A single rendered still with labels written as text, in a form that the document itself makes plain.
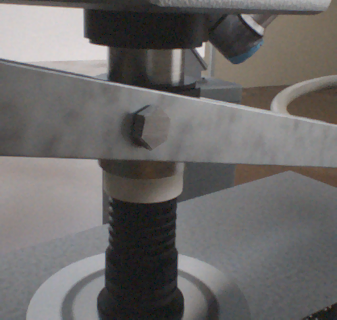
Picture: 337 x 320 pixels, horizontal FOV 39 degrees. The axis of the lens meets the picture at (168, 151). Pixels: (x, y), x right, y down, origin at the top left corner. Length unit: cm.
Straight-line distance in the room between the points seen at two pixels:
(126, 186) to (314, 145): 23
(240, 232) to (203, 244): 7
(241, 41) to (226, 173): 49
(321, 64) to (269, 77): 106
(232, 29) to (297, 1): 146
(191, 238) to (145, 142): 36
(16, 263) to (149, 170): 28
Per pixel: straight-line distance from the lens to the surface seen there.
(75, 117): 29
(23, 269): 60
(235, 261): 62
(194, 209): 75
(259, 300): 55
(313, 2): 38
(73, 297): 50
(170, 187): 40
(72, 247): 64
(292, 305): 55
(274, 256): 64
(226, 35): 182
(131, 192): 39
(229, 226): 70
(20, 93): 27
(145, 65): 37
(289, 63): 748
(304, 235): 71
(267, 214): 75
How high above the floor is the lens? 112
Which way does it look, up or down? 17 degrees down
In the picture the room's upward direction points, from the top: 2 degrees clockwise
